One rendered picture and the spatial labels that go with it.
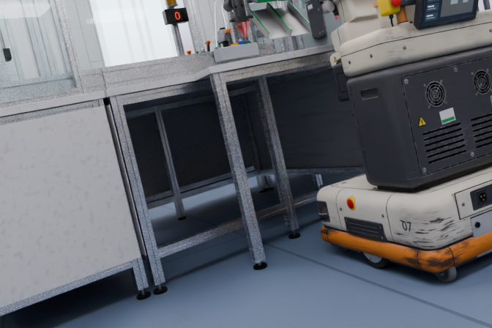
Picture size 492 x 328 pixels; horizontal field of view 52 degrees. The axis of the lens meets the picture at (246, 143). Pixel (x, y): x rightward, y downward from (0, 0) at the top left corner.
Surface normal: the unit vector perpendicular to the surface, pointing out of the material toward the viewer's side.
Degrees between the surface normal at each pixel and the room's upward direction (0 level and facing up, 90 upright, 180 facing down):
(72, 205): 90
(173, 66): 90
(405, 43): 90
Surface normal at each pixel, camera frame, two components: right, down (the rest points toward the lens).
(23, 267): 0.52, -0.06
